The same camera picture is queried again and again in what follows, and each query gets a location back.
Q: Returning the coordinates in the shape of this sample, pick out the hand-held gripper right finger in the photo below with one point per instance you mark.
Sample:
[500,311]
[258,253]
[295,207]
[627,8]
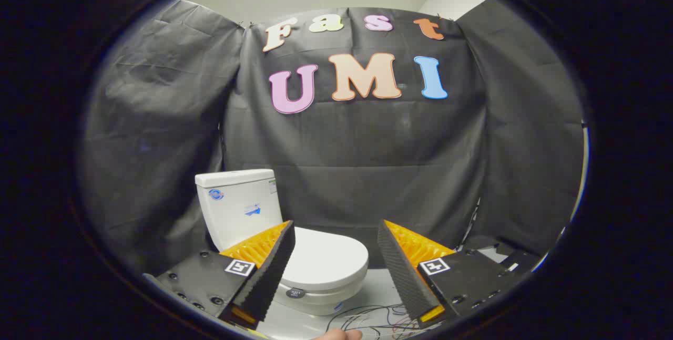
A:
[402,277]

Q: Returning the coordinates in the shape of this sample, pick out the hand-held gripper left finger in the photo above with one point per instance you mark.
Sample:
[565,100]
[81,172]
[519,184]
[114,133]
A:
[268,277]

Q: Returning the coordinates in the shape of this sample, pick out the black backdrop cloth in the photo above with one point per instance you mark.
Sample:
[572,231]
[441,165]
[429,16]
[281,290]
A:
[368,145]

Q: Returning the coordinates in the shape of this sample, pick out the white toilet lid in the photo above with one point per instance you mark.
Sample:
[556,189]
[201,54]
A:
[331,261]

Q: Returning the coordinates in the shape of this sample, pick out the white ceramic toilet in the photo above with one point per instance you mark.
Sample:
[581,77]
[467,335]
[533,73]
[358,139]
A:
[236,219]

